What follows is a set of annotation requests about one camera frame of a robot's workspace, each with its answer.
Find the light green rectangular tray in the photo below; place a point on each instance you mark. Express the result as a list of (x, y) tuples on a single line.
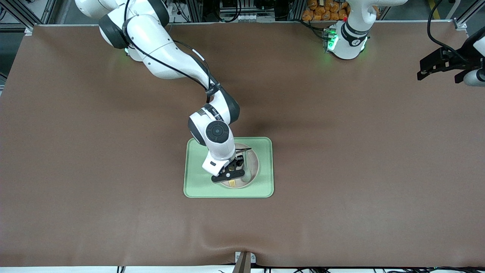
[(197, 185)]

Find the aluminium frame post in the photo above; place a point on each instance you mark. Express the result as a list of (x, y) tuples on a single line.
[(464, 21), (19, 15)]

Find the metal equipment rack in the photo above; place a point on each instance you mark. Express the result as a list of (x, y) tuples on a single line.
[(265, 9)]

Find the white power strip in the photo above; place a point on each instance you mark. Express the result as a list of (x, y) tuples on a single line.
[(242, 18)]

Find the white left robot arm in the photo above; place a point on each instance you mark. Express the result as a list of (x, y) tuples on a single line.
[(350, 41)]

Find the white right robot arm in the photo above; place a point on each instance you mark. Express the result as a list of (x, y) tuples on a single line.
[(159, 49)]

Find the brown table mat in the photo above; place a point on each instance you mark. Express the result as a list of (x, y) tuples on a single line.
[(341, 151)]

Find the white round plate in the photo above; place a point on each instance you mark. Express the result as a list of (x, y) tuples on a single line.
[(252, 161)]

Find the pile of orange bags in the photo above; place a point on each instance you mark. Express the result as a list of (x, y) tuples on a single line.
[(322, 11)]

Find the metal table clamp bracket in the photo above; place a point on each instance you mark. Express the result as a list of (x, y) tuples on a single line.
[(244, 263)]

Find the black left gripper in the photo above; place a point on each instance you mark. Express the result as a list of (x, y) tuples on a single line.
[(451, 60)]

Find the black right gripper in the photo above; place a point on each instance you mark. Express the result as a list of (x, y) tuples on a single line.
[(239, 162)]

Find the mint green plastic spoon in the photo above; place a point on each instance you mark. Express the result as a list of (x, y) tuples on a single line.
[(246, 177)]

